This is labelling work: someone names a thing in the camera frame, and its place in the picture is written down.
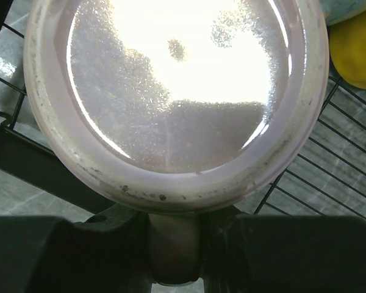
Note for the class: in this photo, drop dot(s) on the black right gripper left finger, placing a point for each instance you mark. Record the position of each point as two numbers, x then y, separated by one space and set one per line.
106 253

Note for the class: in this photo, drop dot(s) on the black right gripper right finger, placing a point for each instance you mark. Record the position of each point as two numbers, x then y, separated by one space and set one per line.
280 253

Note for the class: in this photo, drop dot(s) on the pink mug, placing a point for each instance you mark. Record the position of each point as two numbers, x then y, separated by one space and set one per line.
176 108

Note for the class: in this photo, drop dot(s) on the yellow mug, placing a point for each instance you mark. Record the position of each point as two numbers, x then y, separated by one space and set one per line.
347 45

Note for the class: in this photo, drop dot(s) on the green glazed mug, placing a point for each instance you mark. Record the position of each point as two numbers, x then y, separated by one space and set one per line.
336 11

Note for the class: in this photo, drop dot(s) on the black wire dish rack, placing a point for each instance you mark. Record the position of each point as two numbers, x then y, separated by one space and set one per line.
328 177

